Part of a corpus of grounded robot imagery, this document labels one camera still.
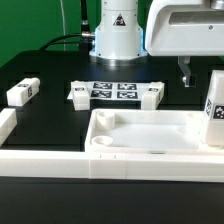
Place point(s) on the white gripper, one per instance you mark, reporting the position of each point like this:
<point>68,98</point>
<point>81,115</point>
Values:
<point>185,28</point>

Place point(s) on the white desk top tray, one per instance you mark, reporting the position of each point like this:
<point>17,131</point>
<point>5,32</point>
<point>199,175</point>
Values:
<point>147,132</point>

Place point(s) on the fiducial marker sheet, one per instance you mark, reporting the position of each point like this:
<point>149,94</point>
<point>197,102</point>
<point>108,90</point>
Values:
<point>118,91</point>

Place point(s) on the white front fence bar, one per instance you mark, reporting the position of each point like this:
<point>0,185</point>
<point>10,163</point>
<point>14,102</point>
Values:
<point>164,167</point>

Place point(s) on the white left fence block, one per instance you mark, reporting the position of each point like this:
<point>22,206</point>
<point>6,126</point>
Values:
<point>8,121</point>

